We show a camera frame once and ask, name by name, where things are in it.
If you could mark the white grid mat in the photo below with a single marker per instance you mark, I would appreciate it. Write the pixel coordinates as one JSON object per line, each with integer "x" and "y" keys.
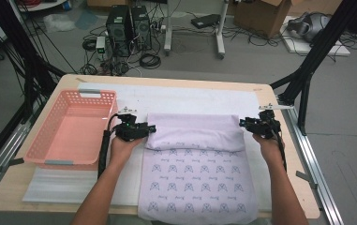
{"x": 182, "y": 97}

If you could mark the person's right hand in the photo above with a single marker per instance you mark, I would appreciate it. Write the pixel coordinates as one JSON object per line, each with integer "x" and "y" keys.
{"x": 271, "y": 150}

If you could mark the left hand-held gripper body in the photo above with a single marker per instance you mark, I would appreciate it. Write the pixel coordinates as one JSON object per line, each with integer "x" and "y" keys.
{"x": 129, "y": 131}

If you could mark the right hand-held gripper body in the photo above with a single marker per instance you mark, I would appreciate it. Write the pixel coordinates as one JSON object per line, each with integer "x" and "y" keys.
{"x": 265, "y": 126}

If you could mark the lilac patterned towel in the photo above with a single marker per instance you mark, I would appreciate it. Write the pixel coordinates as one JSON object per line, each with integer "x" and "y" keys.
{"x": 198, "y": 175}

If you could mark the clear plastic bag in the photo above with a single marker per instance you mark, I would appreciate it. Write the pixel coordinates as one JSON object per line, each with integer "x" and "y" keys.
{"x": 59, "y": 22}

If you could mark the grey metal bracket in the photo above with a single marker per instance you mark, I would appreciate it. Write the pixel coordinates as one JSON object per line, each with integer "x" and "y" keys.
{"x": 13, "y": 162}
{"x": 307, "y": 178}

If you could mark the black computer tower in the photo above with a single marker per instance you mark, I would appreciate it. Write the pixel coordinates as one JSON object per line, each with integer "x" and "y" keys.
{"x": 118, "y": 31}
{"x": 141, "y": 28}

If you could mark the white power supply box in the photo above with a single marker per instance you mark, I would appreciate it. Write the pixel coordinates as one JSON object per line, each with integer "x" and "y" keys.
{"x": 100, "y": 47}

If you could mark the pink plastic basket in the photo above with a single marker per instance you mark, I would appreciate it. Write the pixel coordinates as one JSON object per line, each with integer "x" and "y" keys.
{"x": 38, "y": 140}

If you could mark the white stand frame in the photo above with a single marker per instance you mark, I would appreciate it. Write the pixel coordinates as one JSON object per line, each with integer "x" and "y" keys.
{"x": 167, "y": 31}

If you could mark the aluminium rail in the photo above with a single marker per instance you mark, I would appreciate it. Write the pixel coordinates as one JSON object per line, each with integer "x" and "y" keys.
{"x": 310, "y": 156}
{"x": 7, "y": 146}

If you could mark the person's left hand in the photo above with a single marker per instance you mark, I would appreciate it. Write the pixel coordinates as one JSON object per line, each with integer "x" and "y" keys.
{"x": 121, "y": 153}

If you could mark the black flat device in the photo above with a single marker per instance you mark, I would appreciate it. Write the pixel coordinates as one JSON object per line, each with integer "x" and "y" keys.
{"x": 205, "y": 21}

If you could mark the black frame strut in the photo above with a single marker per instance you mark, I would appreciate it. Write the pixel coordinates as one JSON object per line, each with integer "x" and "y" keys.
{"x": 26, "y": 62}
{"x": 319, "y": 47}

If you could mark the brown cardboard box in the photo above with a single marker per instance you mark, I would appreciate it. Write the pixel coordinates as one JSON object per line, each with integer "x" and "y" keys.
{"x": 260, "y": 15}

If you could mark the white floor board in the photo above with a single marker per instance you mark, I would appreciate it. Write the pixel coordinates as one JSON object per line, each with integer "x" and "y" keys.
{"x": 301, "y": 47}

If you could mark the grey rounded device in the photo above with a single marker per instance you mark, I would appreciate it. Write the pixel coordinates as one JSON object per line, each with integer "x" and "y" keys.
{"x": 310, "y": 26}

